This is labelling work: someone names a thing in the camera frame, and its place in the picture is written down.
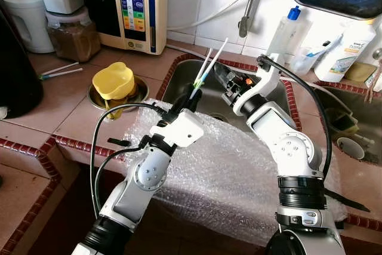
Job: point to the white chopstick with green end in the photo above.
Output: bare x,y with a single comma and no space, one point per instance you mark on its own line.
205,64
216,58
59,68
62,73

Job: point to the white plastic jug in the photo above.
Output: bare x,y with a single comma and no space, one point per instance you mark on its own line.
30,25

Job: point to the beige water ioniser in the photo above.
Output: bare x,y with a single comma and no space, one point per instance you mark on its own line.
140,10

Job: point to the dark cup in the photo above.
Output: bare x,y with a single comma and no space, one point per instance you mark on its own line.
341,122

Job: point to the black kettle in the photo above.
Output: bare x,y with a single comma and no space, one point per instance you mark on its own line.
18,76

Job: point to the white cup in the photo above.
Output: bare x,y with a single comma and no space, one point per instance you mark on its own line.
351,147

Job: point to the yellow sponge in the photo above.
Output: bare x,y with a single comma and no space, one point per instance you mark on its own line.
361,73

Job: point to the brown chopsticks bundle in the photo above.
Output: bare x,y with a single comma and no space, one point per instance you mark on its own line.
375,82

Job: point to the small steel bowl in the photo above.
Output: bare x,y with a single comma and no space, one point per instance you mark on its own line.
140,91

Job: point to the black tape strip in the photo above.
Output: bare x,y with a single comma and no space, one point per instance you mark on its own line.
337,226
119,142
346,200

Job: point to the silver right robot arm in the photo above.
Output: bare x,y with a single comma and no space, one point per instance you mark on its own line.
286,147

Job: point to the yellow plastic cup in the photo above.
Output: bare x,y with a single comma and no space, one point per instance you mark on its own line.
113,80

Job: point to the stainless steel sink basin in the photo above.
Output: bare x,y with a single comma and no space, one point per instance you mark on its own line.
370,126
176,91

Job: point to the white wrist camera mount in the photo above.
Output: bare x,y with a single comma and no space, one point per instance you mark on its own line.
182,128
262,85

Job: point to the jar of brown powder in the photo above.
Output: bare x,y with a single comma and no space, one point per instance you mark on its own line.
74,40

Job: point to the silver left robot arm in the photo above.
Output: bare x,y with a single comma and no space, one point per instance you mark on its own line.
146,174

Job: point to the clear bubble wrap sheet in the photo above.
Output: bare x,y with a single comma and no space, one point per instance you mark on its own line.
227,171

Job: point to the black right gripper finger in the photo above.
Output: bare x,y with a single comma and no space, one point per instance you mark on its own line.
222,74

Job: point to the clear plastic cup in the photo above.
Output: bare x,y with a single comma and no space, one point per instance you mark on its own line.
304,64

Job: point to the grey metal pipe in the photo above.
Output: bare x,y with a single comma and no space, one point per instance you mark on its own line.
246,25

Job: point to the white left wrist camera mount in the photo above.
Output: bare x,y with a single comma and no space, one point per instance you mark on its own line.
182,128

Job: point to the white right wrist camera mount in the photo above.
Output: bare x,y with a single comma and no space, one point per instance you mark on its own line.
262,85

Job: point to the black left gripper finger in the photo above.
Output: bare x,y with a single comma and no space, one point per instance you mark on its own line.
187,98
197,97

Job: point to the blue white toothbrush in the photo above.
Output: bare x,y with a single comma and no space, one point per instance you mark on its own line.
325,46

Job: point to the white dish soap bottle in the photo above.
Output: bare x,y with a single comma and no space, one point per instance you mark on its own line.
343,55

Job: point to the clear bottle blue cap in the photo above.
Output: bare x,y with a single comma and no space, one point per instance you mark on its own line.
285,40

